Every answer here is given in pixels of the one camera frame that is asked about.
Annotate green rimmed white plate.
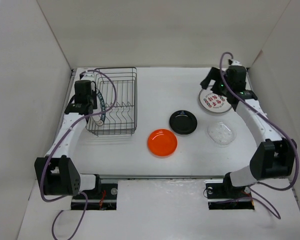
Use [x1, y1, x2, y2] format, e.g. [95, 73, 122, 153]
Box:
[89, 88, 106, 127]

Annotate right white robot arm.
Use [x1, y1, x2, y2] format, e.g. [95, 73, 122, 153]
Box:
[200, 62, 297, 199]

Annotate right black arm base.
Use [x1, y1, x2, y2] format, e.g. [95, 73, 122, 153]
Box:
[203, 180, 255, 210]

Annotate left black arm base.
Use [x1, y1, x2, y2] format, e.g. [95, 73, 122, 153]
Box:
[70, 183, 118, 211]

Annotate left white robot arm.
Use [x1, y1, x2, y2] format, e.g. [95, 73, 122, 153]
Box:
[34, 80, 102, 199]

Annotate clear plastic dish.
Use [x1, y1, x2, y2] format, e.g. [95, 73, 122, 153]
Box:
[206, 121, 237, 147]

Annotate white plate red characters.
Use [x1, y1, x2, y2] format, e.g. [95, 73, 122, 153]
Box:
[198, 85, 232, 115]

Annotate black small plate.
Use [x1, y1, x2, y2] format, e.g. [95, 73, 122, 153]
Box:
[169, 110, 198, 135]

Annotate orange plate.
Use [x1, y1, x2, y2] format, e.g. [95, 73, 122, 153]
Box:
[147, 128, 178, 158]

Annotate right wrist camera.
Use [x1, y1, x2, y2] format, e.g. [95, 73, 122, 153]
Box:
[228, 59, 245, 68]

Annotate grey wire dish rack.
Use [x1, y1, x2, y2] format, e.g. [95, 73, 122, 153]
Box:
[84, 67, 138, 136]

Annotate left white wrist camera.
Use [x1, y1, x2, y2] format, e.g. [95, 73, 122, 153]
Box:
[79, 70, 96, 82]

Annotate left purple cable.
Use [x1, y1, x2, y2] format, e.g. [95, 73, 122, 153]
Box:
[39, 69, 118, 240]

